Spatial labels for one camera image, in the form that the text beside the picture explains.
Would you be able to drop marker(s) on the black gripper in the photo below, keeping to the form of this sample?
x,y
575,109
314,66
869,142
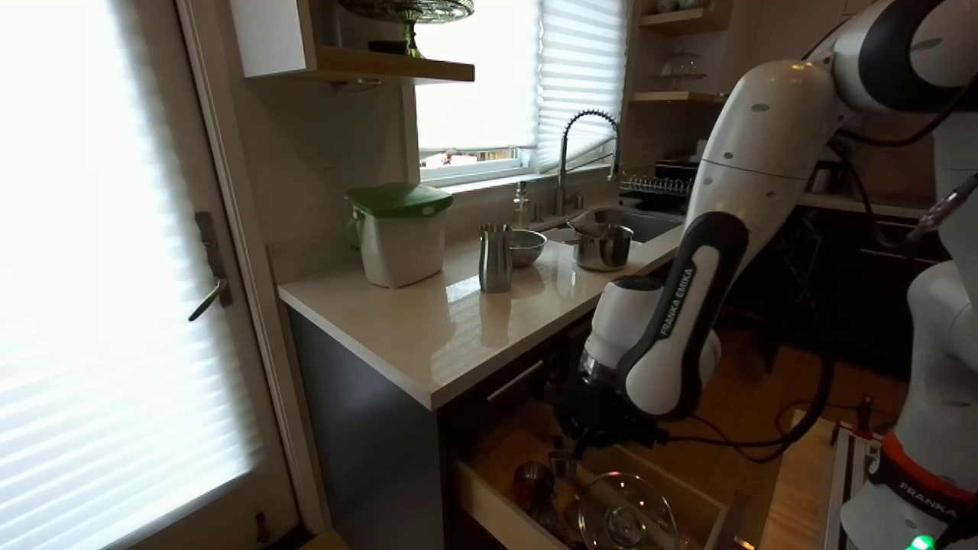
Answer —
x,y
599,414

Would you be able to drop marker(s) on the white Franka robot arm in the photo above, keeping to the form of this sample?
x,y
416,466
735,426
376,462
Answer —
x,y
754,153

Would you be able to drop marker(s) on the red measuring cup set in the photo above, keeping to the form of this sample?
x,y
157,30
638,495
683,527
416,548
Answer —
x,y
534,481

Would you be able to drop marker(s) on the clear glass measuring bowl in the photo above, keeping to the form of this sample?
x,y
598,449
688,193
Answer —
x,y
629,514

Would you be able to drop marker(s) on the open wooden drawer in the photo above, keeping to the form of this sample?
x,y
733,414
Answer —
x,y
491,509

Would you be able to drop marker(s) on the tall steel cup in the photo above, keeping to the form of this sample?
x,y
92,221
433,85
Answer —
x,y
496,265

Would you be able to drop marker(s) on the dark drawer cabinet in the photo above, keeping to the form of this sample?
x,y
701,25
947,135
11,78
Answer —
x,y
367,447

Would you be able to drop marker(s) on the steel cooking pot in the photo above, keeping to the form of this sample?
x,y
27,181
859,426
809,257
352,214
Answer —
x,y
603,248

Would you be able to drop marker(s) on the steel mixing bowl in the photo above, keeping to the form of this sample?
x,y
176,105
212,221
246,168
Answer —
x,y
527,248

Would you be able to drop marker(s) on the clear soap dispenser bottle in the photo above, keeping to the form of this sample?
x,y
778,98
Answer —
x,y
521,208

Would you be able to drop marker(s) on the steel stove range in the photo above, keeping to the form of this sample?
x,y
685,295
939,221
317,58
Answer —
x,y
659,188

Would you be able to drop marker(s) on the steel gooseneck faucet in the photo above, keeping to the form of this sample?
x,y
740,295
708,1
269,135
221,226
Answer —
x,y
563,164

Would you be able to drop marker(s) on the white bin with green lid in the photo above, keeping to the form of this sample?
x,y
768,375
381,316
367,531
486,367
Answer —
x,y
400,248

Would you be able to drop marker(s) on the white framed window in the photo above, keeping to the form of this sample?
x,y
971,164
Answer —
x,y
569,82

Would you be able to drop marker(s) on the glass footed dish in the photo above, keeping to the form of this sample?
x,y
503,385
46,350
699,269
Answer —
x,y
407,12

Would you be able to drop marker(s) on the white glass door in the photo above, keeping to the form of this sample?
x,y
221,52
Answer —
x,y
103,308

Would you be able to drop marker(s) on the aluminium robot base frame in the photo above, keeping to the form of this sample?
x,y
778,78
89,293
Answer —
x,y
852,478

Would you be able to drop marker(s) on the wooden wall shelf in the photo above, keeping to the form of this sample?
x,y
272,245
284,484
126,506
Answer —
x,y
672,97
683,16

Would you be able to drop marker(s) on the white wall cabinet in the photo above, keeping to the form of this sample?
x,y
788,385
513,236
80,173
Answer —
x,y
263,41

